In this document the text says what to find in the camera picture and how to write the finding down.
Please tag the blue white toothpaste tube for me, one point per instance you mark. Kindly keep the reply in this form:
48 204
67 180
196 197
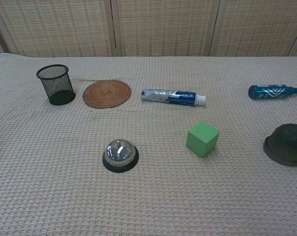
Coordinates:
175 97

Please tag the black mesh pen holder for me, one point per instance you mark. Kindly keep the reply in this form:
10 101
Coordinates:
61 96

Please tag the round woven rattan coaster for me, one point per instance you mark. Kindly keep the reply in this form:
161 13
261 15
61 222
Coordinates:
106 94

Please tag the beige waffle weave tablecloth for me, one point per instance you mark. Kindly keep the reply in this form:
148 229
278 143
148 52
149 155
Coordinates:
148 196

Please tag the silver call bell black base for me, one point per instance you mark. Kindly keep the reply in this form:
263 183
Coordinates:
118 152

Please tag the woven bamboo folding screen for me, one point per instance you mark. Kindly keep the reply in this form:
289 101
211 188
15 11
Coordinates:
163 27

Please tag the green foam cube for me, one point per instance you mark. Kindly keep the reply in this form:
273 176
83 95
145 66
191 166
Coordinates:
202 142

